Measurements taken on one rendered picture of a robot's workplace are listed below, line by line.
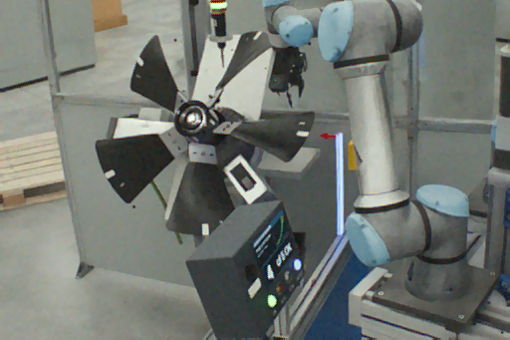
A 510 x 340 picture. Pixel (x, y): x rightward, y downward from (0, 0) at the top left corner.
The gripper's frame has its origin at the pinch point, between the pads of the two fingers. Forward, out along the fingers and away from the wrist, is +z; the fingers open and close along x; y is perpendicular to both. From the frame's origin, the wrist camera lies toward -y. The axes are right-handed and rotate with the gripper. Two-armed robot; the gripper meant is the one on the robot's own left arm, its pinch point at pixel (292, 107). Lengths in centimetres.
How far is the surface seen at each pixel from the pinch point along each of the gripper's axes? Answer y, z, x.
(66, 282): 17, 142, 152
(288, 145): -5.7, 9.3, 0.4
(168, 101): 6.6, 7.4, 45.3
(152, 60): 14, -3, 53
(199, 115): -2.4, 4.5, 29.1
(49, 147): 146, 171, 268
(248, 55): 18.0, -4.3, 19.9
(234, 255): -75, -22, -19
